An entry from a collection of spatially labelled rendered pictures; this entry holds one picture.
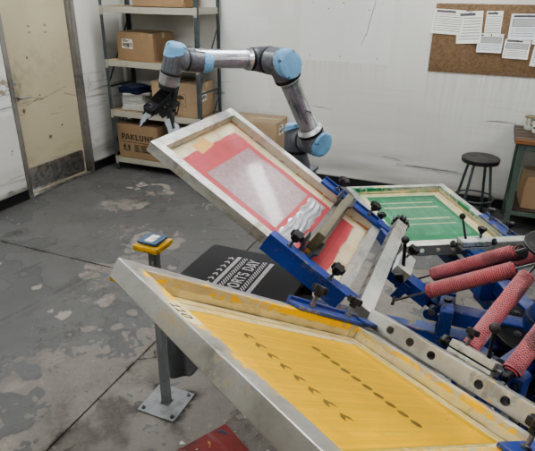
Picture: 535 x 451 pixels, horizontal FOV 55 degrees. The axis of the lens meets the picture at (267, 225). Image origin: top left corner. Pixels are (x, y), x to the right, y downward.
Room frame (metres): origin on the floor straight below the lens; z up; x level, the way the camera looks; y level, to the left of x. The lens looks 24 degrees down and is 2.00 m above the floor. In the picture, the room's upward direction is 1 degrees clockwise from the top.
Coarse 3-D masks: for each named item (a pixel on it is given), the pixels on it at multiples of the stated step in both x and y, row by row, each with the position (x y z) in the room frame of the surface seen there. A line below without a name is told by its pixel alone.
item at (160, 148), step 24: (216, 120) 1.97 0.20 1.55; (240, 120) 2.09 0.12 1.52; (168, 144) 1.64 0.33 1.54; (264, 144) 2.05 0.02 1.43; (192, 168) 1.58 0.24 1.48; (216, 192) 1.52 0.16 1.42; (240, 216) 1.48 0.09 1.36; (360, 216) 1.89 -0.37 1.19; (264, 240) 1.45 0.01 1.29; (360, 264) 1.57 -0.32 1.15
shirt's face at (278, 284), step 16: (208, 256) 1.98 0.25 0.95; (224, 256) 1.98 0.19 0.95; (240, 256) 1.98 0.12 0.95; (256, 256) 1.98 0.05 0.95; (192, 272) 1.84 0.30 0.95; (208, 272) 1.84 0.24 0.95; (272, 272) 1.85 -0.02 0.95; (288, 272) 1.85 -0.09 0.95; (256, 288) 1.72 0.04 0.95; (272, 288) 1.72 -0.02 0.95; (288, 288) 1.72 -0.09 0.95
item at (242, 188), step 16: (192, 160) 1.69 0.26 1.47; (208, 160) 1.74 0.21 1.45; (224, 160) 1.80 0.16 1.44; (208, 176) 1.65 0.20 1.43; (224, 176) 1.70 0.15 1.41; (240, 176) 1.75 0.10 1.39; (240, 192) 1.66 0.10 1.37; (256, 192) 1.71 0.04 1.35; (256, 208) 1.62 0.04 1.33; (272, 208) 1.67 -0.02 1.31; (288, 208) 1.72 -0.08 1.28; (272, 224) 1.58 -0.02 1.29; (320, 256) 1.55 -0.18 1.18
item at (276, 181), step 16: (224, 144) 1.90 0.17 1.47; (240, 144) 1.97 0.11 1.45; (240, 160) 1.86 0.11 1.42; (256, 160) 1.92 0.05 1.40; (256, 176) 1.81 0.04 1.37; (272, 176) 1.87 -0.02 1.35; (288, 176) 1.94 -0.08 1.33; (272, 192) 1.77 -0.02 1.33; (288, 192) 1.82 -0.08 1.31; (304, 192) 1.89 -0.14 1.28; (336, 240) 1.70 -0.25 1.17
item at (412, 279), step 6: (390, 270) 1.56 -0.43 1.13; (390, 276) 1.56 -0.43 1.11; (414, 276) 1.58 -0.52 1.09; (396, 282) 1.55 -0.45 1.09; (402, 282) 1.54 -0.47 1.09; (408, 282) 1.53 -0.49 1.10; (414, 282) 1.54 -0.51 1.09; (420, 282) 1.56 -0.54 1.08; (414, 288) 1.53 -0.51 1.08; (420, 288) 1.53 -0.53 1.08; (408, 294) 1.53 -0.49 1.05; (420, 294) 1.52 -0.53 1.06; (426, 294) 1.51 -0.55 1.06; (414, 300) 1.52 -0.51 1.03; (420, 300) 1.52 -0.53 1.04; (426, 300) 1.51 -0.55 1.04
